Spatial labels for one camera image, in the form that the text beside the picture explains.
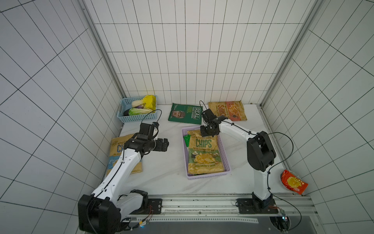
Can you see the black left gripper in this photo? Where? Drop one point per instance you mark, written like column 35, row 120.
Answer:
column 158, row 147

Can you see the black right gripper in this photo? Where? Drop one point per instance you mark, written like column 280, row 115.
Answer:
column 209, row 130

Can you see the sea salt chips bag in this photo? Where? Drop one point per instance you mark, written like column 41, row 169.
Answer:
column 116, row 151

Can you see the green white cassava chips bag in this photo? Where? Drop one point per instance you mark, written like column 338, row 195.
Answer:
column 187, row 139

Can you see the sour cream onion chips bag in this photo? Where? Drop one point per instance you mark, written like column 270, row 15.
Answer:
column 204, row 154

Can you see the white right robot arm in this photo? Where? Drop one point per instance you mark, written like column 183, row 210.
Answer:
column 259, row 148

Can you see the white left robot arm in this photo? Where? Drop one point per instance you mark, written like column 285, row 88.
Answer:
column 106, row 210

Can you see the green REAL chips bag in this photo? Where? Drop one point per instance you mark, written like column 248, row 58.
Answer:
column 183, row 113

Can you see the brown orange chips bag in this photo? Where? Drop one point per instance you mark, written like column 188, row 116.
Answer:
column 234, row 110

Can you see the yellow snack bag in basket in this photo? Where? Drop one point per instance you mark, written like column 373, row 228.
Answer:
column 149, row 102

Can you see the blue plastic basket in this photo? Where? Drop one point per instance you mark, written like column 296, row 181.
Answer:
column 125, row 104

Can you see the purple plastic basket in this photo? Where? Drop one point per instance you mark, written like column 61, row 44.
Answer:
column 222, row 152

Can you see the toy eggplant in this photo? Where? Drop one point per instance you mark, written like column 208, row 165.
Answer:
column 126, row 113

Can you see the small red snack bag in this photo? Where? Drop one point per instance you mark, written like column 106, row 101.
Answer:
column 293, row 182

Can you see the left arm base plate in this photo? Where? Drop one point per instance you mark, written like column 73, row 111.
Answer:
column 154, row 206

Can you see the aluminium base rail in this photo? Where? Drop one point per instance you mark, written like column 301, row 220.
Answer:
column 221, row 208

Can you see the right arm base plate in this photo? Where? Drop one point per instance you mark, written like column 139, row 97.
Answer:
column 252, row 207

